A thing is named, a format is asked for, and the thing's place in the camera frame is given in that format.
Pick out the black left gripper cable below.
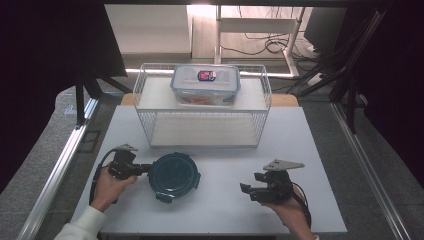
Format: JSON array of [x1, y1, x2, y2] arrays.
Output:
[[87, 147, 118, 206]]

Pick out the white table board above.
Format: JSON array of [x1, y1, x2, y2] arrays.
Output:
[[70, 105, 348, 235]]

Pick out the white desk frame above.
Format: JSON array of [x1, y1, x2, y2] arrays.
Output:
[[213, 4, 306, 79]]

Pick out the black curtain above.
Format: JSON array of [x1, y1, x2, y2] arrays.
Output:
[[346, 0, 424, 189], [0, 0, 128, 195]]

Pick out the black floor cables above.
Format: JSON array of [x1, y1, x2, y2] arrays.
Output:
[[219, 5, 322, 63]]

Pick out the dark teal round lid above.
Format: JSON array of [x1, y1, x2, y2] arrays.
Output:
[[147, 151, 202, 205]]

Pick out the wooden table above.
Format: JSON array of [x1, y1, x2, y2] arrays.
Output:
[[119, 92, 300, 108]]

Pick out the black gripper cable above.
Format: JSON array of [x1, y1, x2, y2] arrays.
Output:
[[291, 182, 313, 230], [87, 147, 118, 206]]

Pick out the aluminium rail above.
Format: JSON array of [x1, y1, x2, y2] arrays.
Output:
[[330, 101, 413, 240], [15, 97, 100, 240]]

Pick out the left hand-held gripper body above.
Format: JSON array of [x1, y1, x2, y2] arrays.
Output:
[[106, 143, 143, 181]]

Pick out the person's right hand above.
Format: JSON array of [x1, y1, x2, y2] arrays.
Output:
[[261, 184, 314, 240]]

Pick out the black metal stand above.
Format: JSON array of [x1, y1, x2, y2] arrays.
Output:
[[292, 7, 390, 135], [74, 73, 133, 130]]

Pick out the white cabinet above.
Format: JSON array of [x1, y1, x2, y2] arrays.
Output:
[[104, 4, 194, 55]]

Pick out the white wire shelf rack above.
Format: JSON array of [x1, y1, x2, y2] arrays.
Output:
[[132, 62, 273, 149]]

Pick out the clear rectangular food container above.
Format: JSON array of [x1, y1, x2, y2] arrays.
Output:
[[169, 63, 242, 107]]

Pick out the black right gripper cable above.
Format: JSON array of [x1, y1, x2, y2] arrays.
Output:
[[291, 182, 313, 230]]

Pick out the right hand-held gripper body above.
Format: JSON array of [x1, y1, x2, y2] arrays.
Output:
[[251, 158, 306, 204]]

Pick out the person's left hand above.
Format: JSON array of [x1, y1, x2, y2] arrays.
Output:
[[90, 166, 139, 213]]

